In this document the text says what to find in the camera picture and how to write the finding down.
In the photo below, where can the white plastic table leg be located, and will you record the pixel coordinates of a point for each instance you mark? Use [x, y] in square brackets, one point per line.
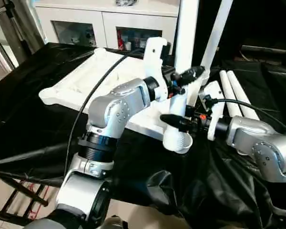
[215, 35]
[228, 90]
[186, 35]
[240, 95]

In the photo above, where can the white plastic table top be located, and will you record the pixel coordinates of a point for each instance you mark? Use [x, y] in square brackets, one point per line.
[90, 81]

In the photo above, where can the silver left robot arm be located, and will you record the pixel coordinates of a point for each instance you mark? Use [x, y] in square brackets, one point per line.
[109, 112]

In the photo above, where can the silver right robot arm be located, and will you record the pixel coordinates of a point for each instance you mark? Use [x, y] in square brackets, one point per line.
[257, 136]

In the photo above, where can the grey metal bar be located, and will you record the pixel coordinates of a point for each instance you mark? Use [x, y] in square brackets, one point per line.
[269, 48]

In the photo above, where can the grey bundle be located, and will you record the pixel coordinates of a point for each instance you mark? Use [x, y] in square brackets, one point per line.
[126, 2]

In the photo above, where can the white glass-door cabinet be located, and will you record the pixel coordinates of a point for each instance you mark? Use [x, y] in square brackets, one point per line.
[105, 19]

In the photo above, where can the black mat cloth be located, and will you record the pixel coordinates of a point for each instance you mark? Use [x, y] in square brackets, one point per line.
[38, 107]

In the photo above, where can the grey curtain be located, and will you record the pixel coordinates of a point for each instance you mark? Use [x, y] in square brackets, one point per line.
[16, 28]

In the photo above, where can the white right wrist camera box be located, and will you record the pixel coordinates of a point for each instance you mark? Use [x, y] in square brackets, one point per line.
[214, 90]

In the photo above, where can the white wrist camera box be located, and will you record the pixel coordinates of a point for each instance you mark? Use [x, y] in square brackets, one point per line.
[155, 59]
[214, 90]

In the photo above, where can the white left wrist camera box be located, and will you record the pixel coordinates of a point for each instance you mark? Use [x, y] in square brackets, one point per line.
[155, 59]

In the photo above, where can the black folding table frame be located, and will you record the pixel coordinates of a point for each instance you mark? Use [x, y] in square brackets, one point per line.
[19, 193]

